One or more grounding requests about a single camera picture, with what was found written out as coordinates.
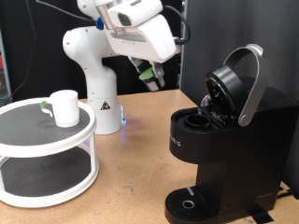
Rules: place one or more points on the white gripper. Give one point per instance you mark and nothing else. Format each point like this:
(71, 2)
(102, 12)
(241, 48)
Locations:
(155, 43)

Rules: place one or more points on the green reusable coffee pod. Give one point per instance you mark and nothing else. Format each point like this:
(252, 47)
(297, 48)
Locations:
(148, 76)

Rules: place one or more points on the black Keurig coffee machine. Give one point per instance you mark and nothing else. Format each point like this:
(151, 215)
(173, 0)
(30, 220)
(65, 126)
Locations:
(243, 155)

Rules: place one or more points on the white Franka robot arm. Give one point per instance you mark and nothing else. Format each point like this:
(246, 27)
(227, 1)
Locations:
(99, 77)

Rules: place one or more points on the black backdrop curtain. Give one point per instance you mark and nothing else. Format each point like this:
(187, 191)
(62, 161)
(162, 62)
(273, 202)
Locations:
(53, 71)

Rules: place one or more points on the white two-tier turntable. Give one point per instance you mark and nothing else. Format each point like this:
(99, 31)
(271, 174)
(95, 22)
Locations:
(46, 149)

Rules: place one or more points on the black tape strip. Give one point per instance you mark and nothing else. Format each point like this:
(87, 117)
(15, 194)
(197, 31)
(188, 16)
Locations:
(261, 216)

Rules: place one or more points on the grey metal post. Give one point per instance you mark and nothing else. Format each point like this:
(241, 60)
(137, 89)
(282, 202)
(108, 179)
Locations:
(7, 77)

